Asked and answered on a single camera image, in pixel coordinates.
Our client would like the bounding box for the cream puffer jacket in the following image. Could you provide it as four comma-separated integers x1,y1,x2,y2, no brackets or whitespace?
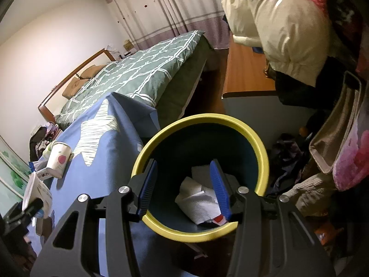
215,0,332,87

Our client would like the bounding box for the dark jacket pile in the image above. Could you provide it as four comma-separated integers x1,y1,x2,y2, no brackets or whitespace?
29,127,48,162

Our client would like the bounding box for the blue star print tablecloth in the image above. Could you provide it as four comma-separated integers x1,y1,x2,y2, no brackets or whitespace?
27,92,231,277

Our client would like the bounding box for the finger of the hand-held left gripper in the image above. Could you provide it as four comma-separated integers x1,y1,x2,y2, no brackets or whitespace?
22,198,44,219

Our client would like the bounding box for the leopard print scarf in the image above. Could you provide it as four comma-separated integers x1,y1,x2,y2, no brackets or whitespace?
326,0,364,35

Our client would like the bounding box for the yellow rimmed dark bin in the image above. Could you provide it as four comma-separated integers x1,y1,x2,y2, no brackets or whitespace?
131,114,269,242

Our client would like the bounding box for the white paper cup red print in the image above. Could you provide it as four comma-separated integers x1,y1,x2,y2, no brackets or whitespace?
46,142,72,178

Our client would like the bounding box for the wooden bed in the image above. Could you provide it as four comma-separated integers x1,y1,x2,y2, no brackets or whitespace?
38,30,215,129

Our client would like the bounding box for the green checked duvet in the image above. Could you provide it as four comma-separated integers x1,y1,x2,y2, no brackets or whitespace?
55,30,206,129

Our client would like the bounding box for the dark purple floor cloth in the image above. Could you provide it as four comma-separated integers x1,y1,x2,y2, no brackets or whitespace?
268,133,312,197

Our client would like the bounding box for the brown pillow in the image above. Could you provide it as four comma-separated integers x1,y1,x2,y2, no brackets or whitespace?
80,65,104,79
62,78,87,99

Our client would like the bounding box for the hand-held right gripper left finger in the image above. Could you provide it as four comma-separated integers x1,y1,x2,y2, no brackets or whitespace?
30,159,158,277

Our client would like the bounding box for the white paper towel wad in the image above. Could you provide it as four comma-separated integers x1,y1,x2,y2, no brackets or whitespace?
175,164,228,226

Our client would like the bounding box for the blue white wipes packet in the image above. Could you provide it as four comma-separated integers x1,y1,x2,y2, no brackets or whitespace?
29,159,48,176

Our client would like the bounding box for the wooden desk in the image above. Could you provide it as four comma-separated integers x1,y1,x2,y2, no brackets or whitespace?
221,32,318,122

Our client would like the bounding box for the white paper bowl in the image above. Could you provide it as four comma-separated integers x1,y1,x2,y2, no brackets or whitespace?
21,172,54,218

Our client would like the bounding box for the glass door wardrobe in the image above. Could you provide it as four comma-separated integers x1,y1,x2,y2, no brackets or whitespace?
0,135,32,237

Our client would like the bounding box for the beige bag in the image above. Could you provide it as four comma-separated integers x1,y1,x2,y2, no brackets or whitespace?
308,72,362,175

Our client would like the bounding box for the pink floral bag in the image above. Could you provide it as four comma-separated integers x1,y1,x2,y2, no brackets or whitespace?
331,104,369,192

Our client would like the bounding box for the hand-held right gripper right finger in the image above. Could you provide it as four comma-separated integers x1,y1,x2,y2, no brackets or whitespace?
209,159,336,277

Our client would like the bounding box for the dark hanging coat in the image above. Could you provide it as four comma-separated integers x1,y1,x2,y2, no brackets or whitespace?
277,55,346,110

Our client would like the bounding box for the beige knit cloth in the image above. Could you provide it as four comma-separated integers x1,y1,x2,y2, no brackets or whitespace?
281,173,335,217

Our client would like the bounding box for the white bedside lamp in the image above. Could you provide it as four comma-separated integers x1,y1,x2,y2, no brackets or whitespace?
105,45,119,60

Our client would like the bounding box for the pink and white curtain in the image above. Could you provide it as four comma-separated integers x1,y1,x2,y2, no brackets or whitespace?
99,0,231,49

